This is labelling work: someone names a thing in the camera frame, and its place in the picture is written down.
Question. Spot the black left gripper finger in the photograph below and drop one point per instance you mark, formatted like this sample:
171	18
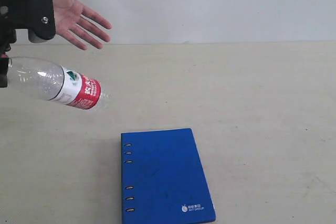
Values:
4	66

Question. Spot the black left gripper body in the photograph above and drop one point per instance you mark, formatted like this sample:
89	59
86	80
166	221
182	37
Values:
37	15

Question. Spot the clear water bottle red label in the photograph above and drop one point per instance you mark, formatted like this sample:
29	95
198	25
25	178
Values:
49	81

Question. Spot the blue ring binder notebook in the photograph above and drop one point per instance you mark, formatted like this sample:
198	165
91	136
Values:
162	179

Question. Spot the person's open bare hand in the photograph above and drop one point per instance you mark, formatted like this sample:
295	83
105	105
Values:
80	25

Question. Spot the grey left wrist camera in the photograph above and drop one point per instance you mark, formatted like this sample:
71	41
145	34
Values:
36	39

